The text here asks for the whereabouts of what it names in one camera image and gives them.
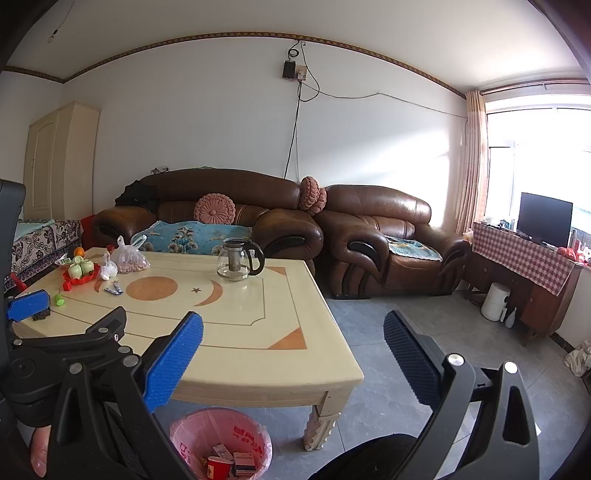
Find orange round cushion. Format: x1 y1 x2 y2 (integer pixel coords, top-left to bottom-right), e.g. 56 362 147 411
298 176 328 216

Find dark crumpled wrapper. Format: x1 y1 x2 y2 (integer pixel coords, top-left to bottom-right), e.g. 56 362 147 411
32 309 51 321

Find white appliance on floor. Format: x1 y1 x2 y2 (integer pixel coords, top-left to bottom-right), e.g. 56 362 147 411
481 282 511 322

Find brown leather armchair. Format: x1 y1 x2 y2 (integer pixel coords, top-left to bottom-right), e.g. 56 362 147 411
315 185 470 299

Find wall socket with cables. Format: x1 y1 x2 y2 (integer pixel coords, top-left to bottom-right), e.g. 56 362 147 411
281 40 308 82

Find blue floral sofa cover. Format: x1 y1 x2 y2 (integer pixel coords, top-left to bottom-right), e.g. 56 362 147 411
130 220 252 256

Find person's left hand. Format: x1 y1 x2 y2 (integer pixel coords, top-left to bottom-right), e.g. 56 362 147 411
29 426 51 478

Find blue armchair seat cover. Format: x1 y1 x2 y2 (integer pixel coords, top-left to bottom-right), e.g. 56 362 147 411
386 236 443 262

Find black clothing on sofa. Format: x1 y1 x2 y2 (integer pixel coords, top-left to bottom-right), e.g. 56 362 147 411
115 180 159 214

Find blue white medicine box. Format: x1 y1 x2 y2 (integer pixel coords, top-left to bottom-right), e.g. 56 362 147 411
212 443 233 462

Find cream wardrobe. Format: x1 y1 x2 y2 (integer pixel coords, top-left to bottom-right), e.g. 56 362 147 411
23 102 100 220

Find glass teapot black handle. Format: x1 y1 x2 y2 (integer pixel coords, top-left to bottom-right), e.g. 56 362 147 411
216 238 266 281

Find red paper cup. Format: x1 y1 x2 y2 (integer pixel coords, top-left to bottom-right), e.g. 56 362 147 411
206 456 233 480

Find black cigarette box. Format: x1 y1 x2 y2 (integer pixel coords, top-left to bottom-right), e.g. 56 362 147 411
232 451 256 478

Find pink curtain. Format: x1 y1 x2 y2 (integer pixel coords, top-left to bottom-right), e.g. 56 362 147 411
456 91 490 235

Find red fruit tray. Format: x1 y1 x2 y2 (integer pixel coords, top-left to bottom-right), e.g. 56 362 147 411
62 256 100 291

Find pink round cushion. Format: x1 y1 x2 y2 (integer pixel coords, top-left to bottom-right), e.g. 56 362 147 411
193 193 236 225

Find checkered cloth cabinet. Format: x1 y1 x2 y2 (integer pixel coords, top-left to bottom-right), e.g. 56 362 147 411
464 223 583 339

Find brown leather sofa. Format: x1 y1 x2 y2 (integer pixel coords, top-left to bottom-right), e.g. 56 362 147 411
93 168 324 267

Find small blue candy wrappers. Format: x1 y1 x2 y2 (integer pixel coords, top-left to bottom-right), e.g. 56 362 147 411
105 282 123 296

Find small white plastic bag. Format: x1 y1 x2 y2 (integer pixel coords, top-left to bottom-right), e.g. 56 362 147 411
99 251 118 281

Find plastic bag of nuts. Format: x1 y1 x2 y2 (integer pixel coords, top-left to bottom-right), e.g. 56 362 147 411
110 235 150 274

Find cream coffee table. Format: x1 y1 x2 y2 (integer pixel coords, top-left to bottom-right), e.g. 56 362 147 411
8 246 366 453

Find pink lined trash bin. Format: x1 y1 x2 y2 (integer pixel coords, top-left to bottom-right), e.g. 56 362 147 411
169 408 273 479

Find green bottle cap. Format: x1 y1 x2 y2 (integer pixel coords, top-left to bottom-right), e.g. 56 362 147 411
53 294 65 307

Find black television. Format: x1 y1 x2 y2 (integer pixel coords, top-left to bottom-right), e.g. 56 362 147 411
517 192 573 247

